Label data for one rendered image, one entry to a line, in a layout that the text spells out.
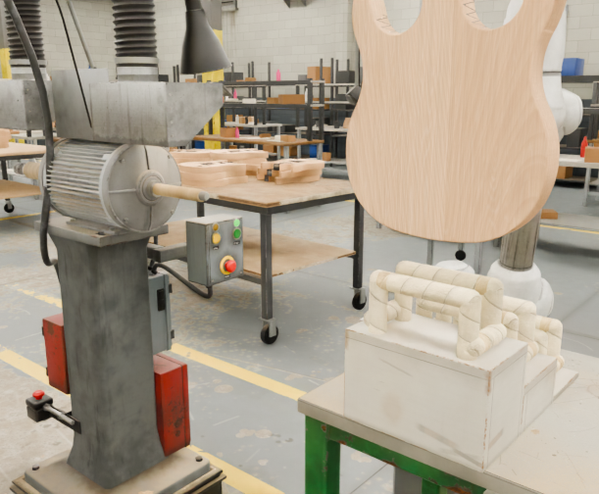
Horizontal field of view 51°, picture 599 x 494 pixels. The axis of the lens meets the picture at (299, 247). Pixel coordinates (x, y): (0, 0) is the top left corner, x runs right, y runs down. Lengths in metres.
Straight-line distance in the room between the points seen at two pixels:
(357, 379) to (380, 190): 0.33
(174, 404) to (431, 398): 1.30
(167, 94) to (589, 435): 1.08
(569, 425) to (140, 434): 1.39
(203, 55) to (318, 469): 1.02
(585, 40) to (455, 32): 11.63
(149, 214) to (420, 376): 1.00
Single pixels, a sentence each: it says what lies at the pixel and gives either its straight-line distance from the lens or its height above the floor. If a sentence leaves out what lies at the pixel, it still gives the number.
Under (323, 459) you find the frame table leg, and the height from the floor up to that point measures 0.81.
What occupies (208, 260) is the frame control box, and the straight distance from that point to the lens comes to 1.96.
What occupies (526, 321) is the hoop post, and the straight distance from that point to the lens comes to 1.24.
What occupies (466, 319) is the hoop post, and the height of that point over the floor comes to 1.17.
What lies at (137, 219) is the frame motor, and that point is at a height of 1.17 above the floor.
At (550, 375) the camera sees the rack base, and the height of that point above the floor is 1.00.
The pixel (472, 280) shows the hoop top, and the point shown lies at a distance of 1.08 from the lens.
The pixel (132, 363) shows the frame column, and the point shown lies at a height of 0.68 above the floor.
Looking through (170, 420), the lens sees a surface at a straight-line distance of 2.24.
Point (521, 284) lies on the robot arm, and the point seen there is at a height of 0.94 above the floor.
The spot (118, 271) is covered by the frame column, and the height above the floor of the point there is 0.99.
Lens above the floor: 1.50
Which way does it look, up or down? 14 degrees down
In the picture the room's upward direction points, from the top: straight up
